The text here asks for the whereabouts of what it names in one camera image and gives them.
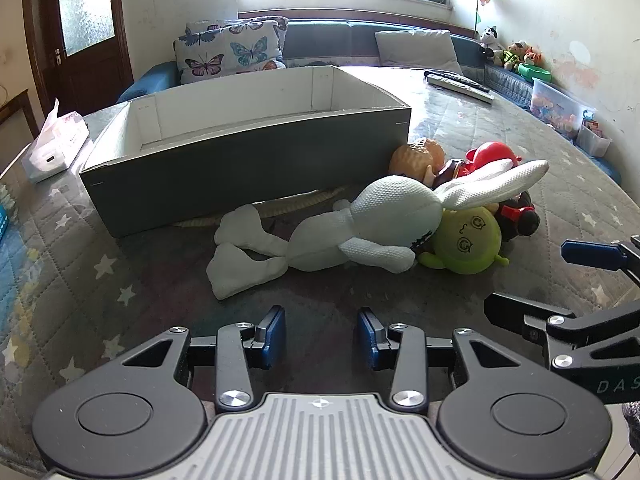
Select grey star quilted desktop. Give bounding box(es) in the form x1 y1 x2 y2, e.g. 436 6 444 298
0 65 640 466

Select white remote control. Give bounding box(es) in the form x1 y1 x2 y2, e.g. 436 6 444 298
429 77 496 106

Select brown wooden furniture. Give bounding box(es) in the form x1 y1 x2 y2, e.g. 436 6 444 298
0 89 40 171

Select green alien toy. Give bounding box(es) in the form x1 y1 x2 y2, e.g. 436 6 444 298
417 205 511 276

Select blue packet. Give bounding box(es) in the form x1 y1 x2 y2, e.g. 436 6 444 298
0 185 16 241

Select brown-haired doll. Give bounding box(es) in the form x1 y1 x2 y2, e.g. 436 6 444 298
389 137 466 188

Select grey cardboard box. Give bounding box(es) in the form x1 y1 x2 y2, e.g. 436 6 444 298
79 65 412 238

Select large butterfly print pillow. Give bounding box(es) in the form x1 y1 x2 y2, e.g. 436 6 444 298
174 22 286 85

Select brown wooden door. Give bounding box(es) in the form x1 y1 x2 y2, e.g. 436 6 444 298
22 0 135 111

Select small clear plastic box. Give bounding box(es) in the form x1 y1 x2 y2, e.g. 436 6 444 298
576 121 613 157

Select red plastic toy figure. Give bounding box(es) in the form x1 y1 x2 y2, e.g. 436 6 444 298
462 142 523 178

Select green plastic bowl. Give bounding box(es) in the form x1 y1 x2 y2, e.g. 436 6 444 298
517 62 553 83

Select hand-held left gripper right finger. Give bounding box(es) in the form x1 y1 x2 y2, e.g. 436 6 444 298
354 307 521 415

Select clear plastic toy container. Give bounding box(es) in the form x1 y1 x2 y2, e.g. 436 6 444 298
530 78 587 133

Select black and white plush toy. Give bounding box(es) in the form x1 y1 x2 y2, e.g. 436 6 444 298
479 25 502 64

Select black remote control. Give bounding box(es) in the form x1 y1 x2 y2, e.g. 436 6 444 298
424 71 493 93

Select plain grey pillow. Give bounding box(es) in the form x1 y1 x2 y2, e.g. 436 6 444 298
374 29 463 75

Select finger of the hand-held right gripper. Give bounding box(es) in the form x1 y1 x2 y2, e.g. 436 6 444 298
561 234 640 286
484 292 640 367

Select white tissue pack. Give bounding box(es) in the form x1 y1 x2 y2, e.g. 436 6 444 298
21 99 91 183

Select black and red toy figure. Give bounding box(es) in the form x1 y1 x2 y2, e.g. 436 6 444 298
492 191 542 242

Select blue sofa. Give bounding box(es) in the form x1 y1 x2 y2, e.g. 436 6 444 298
116 19 623 186

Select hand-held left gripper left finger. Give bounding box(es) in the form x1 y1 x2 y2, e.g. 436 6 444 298
120 305 287 413

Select brown plush in green vest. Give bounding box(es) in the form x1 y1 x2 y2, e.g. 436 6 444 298
502 41 528 72

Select white plush rabbit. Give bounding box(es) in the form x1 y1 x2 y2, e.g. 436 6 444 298
206 159 550 301

